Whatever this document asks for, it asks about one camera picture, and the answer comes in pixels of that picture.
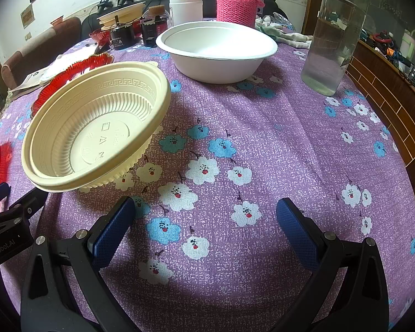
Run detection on beige plastic ribbed bowl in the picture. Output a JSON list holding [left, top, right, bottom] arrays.
[[21, 61, 171, 193]]

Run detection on red glass scalloped plate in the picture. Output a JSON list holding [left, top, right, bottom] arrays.
[[31, 53, 115, 118]]

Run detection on brown red sofa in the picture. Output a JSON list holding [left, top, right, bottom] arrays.
[[1, 17, 81, 89]]

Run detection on white booklet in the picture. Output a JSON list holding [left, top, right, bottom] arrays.
[[10, 43, 98, 93]]

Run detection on purple floral tablecloth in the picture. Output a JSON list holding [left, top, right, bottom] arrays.
[[0, 46, 415, 331]]

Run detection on small red glass dish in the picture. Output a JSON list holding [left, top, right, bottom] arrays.
[[89, 29, 111, 48]]

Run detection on dark jar left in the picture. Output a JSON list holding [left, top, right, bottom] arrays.
[[110, 16, 136, 50]]

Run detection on dark jar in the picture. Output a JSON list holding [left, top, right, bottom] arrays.
[[110, 16, 136, 50], [140, 4, 169, 47]]

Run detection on wooden cabinet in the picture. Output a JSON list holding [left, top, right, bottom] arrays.
[[346, 40, 415, 194]]

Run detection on dark jar right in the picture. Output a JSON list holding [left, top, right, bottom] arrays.
[[140, 4, 169, 47]]

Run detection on white foam bowl far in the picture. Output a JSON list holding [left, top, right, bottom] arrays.
[[156, 21, 278, 85]]

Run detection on white plastic jar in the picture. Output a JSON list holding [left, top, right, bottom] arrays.
[[169, 0, 203, 26]]

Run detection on white patterned cloth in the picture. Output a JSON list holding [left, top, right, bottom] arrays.
[[255, 12, 313, 50]]

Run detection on clear plastic water jar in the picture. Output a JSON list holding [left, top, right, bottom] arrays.
[[301, 0, 370, 97]]

